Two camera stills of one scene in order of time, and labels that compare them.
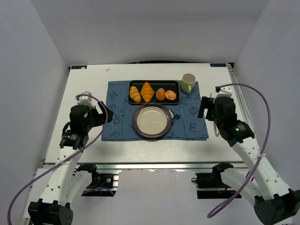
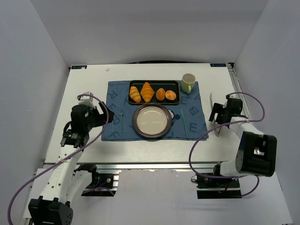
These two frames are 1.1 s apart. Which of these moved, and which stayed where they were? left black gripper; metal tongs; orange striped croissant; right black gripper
Moved: right black gripper
Stayed: left black gripper; metal tongs; orange striped croissant
